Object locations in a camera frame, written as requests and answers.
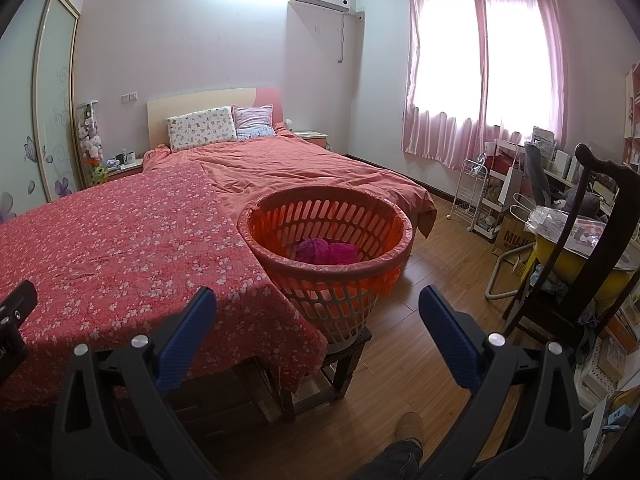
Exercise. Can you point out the pink striped pillow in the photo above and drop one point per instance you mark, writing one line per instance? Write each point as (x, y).
(255, 122)

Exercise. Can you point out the bed with pink duvet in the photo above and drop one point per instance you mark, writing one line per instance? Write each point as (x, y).
(310, 165)

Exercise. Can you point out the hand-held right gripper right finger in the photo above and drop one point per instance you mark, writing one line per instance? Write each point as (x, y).
(450, 342)

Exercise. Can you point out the white paper bag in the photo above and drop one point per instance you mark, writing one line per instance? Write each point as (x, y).
(512, 185)

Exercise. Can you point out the pink bookshelf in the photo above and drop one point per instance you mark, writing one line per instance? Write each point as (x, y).
(632, 110)

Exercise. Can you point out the pink plastic laundry basket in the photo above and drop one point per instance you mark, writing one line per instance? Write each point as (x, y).
(330, 305)

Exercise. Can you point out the dark wooden chair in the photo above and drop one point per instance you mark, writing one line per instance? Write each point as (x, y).
(570, 240)

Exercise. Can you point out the grey office chair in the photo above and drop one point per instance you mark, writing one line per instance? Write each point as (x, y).
(537, 175)

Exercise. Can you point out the cream and pink headboard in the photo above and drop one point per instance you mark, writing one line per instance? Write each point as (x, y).
(200, 100)

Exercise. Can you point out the pink curtain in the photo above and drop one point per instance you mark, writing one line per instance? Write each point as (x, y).
(445, 60)

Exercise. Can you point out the white storage crates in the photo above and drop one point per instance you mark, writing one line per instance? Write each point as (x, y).
(607, 375)

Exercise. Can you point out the white tube frame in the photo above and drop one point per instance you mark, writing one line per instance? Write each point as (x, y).
(500, 270)

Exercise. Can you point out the person's tan shoe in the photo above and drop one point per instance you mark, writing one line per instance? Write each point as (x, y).
(410, 427)

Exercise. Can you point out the white floral pillow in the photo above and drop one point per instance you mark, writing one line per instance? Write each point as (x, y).
(200, 130)

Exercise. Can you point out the dark wooden stool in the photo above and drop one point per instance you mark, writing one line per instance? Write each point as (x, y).
(345, 365)

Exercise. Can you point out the purple foil bag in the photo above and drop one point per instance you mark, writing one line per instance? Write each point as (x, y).
(325, 252)

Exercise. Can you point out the clear tube of plush toys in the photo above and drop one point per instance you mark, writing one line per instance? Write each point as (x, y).
(91, 145)

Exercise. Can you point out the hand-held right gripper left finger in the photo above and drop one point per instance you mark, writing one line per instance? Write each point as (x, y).
(182, 345)

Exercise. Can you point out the white wall switch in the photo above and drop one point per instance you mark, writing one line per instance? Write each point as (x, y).
(129, 96)

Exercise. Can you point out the brown cardboard box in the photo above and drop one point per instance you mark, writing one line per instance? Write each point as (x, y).
(512, 240)

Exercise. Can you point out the air conditioner pipe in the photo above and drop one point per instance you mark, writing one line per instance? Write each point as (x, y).
(345, 35)

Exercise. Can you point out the person's leg in dark pants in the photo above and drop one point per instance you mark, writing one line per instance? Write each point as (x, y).
(390, 462)

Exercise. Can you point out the pink and white nightstand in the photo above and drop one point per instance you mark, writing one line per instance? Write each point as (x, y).
(125, 167)
(310, 137)

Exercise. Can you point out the yellow plastic basin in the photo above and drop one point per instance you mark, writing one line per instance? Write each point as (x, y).
(550, 260)

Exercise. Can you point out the clear plastic bags pile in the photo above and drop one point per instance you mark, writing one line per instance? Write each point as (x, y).
(550, 217)

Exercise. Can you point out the wardrobe with purple flower doors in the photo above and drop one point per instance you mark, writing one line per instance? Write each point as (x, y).
(50, 110)

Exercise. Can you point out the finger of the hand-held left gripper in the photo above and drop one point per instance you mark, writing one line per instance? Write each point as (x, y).
(20, 300)

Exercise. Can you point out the white shelf cart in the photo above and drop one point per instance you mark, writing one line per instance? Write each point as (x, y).
(492, 210)

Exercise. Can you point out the red floral blanket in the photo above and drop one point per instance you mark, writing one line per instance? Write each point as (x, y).
(125, 250)

